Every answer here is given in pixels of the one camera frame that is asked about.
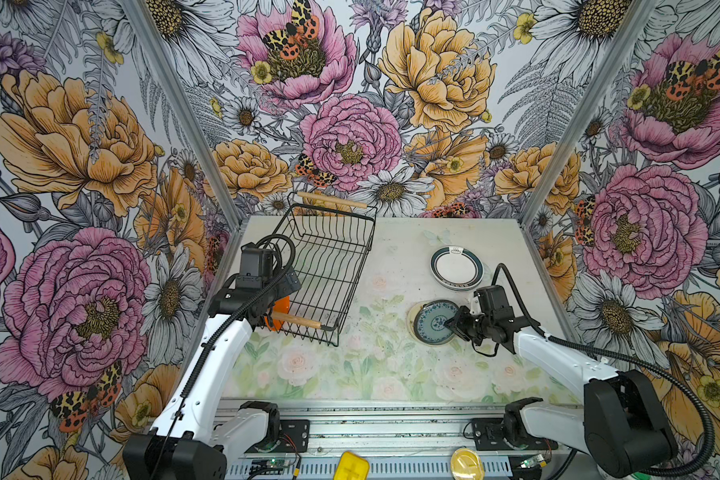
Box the black corrugated cable conduit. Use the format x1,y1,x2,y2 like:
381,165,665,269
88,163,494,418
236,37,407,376
491,262,716,478

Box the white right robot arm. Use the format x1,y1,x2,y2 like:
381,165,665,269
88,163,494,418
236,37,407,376
444,307,678,477

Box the round yellow lid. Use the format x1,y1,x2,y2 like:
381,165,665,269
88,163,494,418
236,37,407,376
450,448,485,480

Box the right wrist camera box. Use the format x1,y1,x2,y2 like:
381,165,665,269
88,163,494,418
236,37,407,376
474,285,514,319

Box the aluminium right corner post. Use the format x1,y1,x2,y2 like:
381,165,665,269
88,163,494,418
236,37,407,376
519,0,657,230

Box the black wire dish rack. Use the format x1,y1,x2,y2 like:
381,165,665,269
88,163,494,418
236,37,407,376
274,192,377,347

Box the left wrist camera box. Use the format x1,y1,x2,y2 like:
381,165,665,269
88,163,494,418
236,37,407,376
238,243,282,289

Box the orange plate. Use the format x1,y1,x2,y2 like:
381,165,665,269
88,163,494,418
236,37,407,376
264,296,290,332

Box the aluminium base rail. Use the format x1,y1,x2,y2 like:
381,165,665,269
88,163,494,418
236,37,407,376
215,398,595,480

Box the yellow plastic block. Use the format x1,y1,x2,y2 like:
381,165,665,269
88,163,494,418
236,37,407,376
333,451,370,480

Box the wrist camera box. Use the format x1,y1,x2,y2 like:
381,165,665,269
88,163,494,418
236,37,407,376
238,243,282,289
474,285,514,319

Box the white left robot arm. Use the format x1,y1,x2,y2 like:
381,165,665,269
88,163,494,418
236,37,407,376
122,268,300,479

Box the teal patterned plate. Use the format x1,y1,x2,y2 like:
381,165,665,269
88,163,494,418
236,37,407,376
416,300,458,346

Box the aluminium corner post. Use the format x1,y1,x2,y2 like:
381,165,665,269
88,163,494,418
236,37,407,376
123,1,244,233
519,0,657,230

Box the aluminium left corner post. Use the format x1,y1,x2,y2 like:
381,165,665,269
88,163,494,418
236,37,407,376
123,1,244,233

